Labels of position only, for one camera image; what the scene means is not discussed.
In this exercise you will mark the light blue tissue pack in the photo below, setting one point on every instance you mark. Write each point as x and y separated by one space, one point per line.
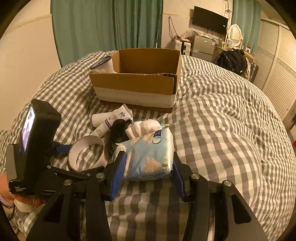
149 157

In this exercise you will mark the black wall television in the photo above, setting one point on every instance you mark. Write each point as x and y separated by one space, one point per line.
209 20

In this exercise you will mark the white oval mirror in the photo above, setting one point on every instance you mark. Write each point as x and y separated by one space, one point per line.
234 37

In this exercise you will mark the white plush panda toy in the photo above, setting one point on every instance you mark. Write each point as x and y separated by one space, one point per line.
141 128

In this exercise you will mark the white cylinder dark lid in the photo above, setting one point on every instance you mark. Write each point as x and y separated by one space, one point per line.
104 65

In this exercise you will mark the brown cardboard box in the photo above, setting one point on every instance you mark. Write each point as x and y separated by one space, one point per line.
144 77

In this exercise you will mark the black clothes on chair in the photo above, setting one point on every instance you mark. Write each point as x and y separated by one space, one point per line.
232 60

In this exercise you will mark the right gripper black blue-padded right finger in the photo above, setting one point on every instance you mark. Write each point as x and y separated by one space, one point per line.
234 219

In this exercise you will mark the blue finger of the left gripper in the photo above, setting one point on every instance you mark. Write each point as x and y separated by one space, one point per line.
61 148

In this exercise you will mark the white suitcase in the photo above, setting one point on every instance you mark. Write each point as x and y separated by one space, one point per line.
183 47

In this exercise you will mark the white cosmetic tube purple label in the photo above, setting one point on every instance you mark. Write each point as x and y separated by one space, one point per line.
122 112

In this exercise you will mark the white electric shaver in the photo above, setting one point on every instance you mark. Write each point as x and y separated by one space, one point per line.
99 118

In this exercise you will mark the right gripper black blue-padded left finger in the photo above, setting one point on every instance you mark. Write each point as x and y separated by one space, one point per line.
67 191

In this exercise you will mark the person's left hand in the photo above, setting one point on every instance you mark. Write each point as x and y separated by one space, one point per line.
8 199

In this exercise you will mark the white louvered wardrobe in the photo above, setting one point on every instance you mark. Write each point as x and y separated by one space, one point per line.
275 57

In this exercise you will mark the dark transparent plastic bottle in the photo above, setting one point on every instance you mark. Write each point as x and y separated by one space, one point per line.
117 134

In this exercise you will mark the small grey refrigerator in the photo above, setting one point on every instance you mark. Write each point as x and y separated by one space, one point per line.
202 48

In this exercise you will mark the green curtain right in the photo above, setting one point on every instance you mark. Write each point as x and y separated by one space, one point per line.
247 15

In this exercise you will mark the grey checkered duvet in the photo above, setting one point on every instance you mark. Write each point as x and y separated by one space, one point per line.
224 127

